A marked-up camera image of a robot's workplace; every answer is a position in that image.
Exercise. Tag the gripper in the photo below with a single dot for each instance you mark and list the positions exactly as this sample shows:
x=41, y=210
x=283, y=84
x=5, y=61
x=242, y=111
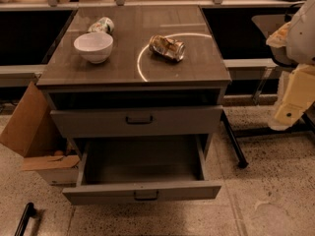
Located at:
x=303, y=38

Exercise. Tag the grey drawer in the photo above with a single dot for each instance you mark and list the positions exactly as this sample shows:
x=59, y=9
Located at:
x=130, y=122
x=142, y=169

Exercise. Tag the grey top drawer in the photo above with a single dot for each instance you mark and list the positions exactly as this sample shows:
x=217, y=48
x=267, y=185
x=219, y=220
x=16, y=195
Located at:
x=130, y=122

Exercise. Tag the grey drawer cabinet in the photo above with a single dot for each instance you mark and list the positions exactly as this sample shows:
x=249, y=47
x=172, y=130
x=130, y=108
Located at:
x=133, y=76

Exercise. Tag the black side table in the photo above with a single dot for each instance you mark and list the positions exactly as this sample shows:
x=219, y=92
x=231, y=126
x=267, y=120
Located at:
x=272, y=27

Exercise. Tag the crushed gold soda can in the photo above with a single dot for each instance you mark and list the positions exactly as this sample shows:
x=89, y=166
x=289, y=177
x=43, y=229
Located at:
x=167, y=47

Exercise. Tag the white ceramic bowl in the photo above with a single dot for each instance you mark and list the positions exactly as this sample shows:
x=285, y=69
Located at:
x=94, y=47

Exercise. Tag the brown cardboard box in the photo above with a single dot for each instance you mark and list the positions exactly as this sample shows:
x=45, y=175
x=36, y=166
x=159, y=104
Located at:
x=32, y=134

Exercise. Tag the black handle bottom left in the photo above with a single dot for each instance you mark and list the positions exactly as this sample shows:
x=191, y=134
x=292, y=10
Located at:
x=29, y=212

